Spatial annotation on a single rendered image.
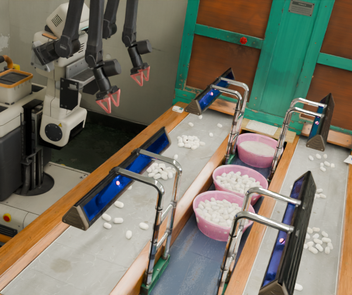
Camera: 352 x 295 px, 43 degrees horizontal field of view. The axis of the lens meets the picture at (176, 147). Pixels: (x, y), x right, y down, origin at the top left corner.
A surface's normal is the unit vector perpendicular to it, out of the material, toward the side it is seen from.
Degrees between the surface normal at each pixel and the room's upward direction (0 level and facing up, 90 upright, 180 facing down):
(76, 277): 0
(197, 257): 0
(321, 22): 90
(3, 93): 92
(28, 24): 90
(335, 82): 90
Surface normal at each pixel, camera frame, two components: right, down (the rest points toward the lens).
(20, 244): 0.15, -0.88
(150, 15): -0.28, 0.41
